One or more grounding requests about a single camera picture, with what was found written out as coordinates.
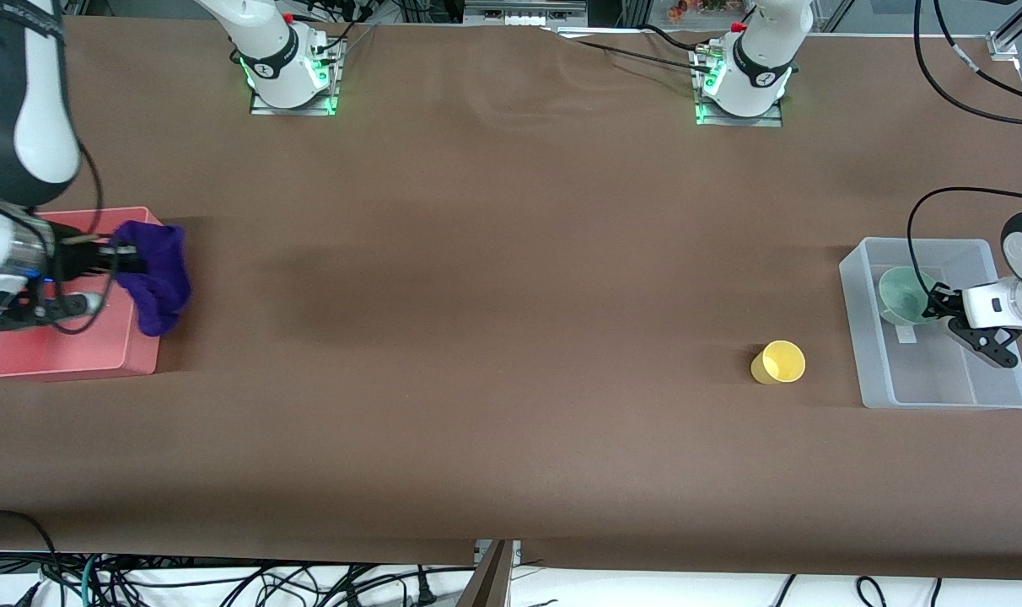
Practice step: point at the clear plastic bin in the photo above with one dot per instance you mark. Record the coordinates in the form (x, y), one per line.
(941, 379)

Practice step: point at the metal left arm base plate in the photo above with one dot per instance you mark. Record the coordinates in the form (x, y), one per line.
(772, 118)

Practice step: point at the yellow plastic cup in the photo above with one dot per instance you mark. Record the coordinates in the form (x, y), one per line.
(782, 362)

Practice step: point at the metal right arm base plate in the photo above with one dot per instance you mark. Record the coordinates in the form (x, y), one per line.
(262, 105)

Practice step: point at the grey table support beam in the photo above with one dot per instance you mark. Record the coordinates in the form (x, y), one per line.
(487, 582)

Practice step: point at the aluminium frame profile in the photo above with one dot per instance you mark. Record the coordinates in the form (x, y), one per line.
(1008, 38)
(72, 7)

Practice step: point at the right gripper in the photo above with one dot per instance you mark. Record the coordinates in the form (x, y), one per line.
(74, 257)

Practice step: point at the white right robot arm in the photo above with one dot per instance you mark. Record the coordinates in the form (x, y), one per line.
(22, 126)

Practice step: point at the grey power strip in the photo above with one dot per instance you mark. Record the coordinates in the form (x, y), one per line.
(524, 10)

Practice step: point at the green plastic bowl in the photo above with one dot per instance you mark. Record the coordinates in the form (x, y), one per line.
(899, 295)

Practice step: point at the pink plastic bin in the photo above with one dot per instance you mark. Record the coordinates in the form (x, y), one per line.
(72, 354)

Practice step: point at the purple microfiber cloth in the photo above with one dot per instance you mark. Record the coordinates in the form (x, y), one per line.
(161, 278)

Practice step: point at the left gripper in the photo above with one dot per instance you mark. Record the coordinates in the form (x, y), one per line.
(941, 303)

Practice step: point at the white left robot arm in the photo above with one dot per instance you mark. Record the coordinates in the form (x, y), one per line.
(764, 76)

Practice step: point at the brown table cover sheet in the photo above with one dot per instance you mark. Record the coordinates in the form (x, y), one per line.
(511, 295)

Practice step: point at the white paper label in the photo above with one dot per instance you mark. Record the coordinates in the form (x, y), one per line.
(907, 335)

